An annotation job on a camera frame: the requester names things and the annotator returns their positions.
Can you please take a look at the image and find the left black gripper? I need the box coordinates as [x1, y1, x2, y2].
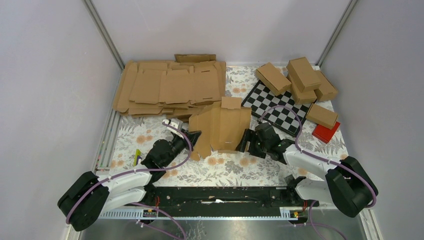
[162, 128, 201, 167]

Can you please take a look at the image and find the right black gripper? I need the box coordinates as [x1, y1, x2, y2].
[235, 128, 270, 159]

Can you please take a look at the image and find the brown cardboard box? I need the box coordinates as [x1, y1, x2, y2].
[188, 96, 252, 161]

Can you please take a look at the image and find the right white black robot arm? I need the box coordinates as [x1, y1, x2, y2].
[236, 122, 378, 218]

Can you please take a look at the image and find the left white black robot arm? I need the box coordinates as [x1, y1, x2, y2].
[57, 129, 202, 232]

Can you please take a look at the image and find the folded brown box far left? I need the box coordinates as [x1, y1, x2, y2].
[255, 62, 292, 96]

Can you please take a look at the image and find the folded brown box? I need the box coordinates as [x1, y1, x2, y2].
[255, 62, 292, 96]
[287, 74, 317, 105]
[305, 103, 339, 129]
[314, 70, 339, 102]
[287, 57, 322, 92]

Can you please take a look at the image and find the folded brown box middle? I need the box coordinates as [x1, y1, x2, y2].
[287, 74, 317, 105]

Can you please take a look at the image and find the red box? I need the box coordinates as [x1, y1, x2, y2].
[312, 121, 340, 144]

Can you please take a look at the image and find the folded brown box near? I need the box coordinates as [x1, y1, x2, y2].
[305, 103, 339, 129]

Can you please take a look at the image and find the folded brown box top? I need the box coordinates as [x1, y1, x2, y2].
[287, 57, 322, 92]

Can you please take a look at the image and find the folded brown box right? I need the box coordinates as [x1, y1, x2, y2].
[314, 70, 339, 102]

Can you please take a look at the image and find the black white checkerboard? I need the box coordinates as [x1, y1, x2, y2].
[242, 81, 311, 137]

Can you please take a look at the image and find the stack of flat cardboard blanks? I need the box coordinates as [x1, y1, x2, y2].
[112, 54, 227, 119]

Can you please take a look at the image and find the yellow green small tool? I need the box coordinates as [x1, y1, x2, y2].
[133, 149, 142, 167]

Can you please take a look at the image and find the floral patterned table mat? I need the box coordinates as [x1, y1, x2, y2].
[108, 66, 349, 187]

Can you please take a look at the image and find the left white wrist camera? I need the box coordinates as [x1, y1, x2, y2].
[162, 118, 183, 134]

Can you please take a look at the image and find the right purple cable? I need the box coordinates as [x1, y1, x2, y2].
[258, 105, 379, 240]

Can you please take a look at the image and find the purple cable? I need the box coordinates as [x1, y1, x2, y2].
[258, 105, 379, 240]
[65, 119, 194, 240]

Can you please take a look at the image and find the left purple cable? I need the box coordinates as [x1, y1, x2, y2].
[65, 119, 194, 240]

